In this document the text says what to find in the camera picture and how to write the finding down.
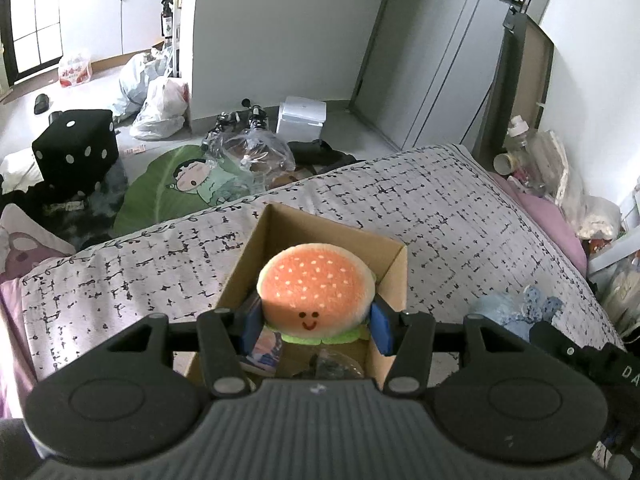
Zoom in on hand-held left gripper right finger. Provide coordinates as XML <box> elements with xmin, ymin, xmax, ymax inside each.
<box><xmin>370</xmin><ymin>300</ymin><xmax>538</xmax><ymax>396</ymax></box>

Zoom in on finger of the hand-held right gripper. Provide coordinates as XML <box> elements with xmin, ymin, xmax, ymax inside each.
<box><xmin>530</xmin><ymin>321</ymin><xmax>596</xmax><ymax>378</ymax></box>

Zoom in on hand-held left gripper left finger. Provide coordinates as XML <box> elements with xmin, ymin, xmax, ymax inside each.
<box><xmin>107</xmin><ymin>300</ymin><xmax>263</xmax><ymax>400</ymax></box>

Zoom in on blue planet print packet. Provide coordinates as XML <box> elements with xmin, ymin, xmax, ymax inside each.
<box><xmin>239</xmin><ymin>329</ymin><xmax>282</xmax><ymax>373</ymax></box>

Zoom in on brown cardboard box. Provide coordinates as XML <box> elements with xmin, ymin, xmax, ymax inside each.
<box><xmin>185</xmin><ymin>203</ymin><xmax>408</xmax><ymax>391</ymax></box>

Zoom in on dark items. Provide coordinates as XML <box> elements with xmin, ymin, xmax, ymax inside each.
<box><xmin>295</xmin><ymin>347</ymin><xmax>367</xmax><ymax>381</ymax></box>

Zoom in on light blue fluffy plush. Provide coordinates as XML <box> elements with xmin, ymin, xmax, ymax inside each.
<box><xmin>472</xmin><ymin>294</ymin><xmax>523</xmax><ymax>338</ymax></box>

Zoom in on burger plush toy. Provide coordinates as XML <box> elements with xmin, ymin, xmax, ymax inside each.
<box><xmin>256</xmin><ymin>242</ymin><xmax>377</xmax><ymax>346</ymax></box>

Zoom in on white stuffed bag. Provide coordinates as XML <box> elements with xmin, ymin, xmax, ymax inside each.
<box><xmin>575</xmin><ymin>195</ymin><xmax>623</xmax><ymax>241</ymax></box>

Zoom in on green leaf cartoon rug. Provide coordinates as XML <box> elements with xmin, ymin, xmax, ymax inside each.
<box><xmin>112</xmin><ymin>144</ymin><xmax>261</xmax><ymax>236</ymax></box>

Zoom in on large clear plastic bag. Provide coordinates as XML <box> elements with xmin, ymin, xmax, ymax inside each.
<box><xmin>202</xmin><ymin>129</ymin><xmax>297</xmax><ymax>196</ymax></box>

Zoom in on crumpled clear plastic bags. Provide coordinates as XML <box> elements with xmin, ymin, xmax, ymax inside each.
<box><xmin>527</xmin><ymin>130</ymin><xmax>583</xmax><ymax>211</ymax></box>

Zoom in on black bag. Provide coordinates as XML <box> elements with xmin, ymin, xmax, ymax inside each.
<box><xmin>287</xmin><ymin>139</ymin><xmax>358</xmax><ymax>178</ymax></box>

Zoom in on paper cup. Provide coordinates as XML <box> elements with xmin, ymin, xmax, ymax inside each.
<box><xmin>494</xmin><ymin>152</ymin><xmax>521</xmax><ymax>176</ymax></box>

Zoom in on dark fuzzy rug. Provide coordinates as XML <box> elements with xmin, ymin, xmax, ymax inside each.
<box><xmin>42</xmin><ymin>160</ymin><xmax>128</xmax><ymax>251</ymax></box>

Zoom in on clear water bottle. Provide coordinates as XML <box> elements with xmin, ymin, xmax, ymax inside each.
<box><xmin>505</xmin><ymin>115</ymin><xmax>533</xmax><ymax>156</ymax></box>

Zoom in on black tripod gear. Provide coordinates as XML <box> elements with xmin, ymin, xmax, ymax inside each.
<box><xmin>215</xmin><ymin>99</ymin><xmax>268</xmax><ymax>136</ymax></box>

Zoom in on white storage box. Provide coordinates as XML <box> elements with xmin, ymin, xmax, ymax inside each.
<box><xmin>276</xmin><ymin>96</ymin><xmax>328</xmax><ymax>142</ymax></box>

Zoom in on white red plastic bag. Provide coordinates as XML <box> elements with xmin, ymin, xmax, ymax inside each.
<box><xmin>130</xmin><ymin>77</ymin><xmax>191</xmax><ymax>141</ymax></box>

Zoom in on pink cartoon pillow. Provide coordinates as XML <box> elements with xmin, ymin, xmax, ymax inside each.
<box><xmin>0</xmin><ymin>205</ymin><xmax>76</xmax><ymax>286</ymax></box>

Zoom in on black dice stool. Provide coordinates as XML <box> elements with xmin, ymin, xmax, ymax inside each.
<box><xmin>31</xmin><ymin>109</ymin><xmax>120</xmax><ymax>196</ymax></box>

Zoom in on grey white plastic bag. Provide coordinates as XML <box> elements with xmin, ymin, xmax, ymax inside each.
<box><xmin>112</xmin><ymin>52</ymin><xmax>168</xmax><ymax>123</ymax></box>

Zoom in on flat brown cardboard sheet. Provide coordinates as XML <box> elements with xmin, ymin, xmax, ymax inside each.
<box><xmin>472</xmin><ymin>12</ymin><xmax>556</xmax><ymax>161</ymax></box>

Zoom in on grey door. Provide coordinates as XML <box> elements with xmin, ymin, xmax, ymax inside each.
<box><xmin>350</xmin><ymin>0</ymin><xmax>546</xmax><ymax>151</ymax></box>

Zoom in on red white snack bag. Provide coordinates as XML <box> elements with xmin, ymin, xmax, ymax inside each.
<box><xmin>57</xmin><ymin>50</ymin><xmax>93</xmax><ymax>88</ymax></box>

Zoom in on dark spray bottle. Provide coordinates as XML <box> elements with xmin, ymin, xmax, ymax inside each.
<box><xmin>160</xmin><ymin>0</ymin><xmax>176</xmax><ymax>41</ymax></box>

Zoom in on white kitchen cabinet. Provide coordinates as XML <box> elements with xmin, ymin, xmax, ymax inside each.
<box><xmin>57</xmin><ymin>0</ymin><xmax>188</xmax><ymax>61</ymax></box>

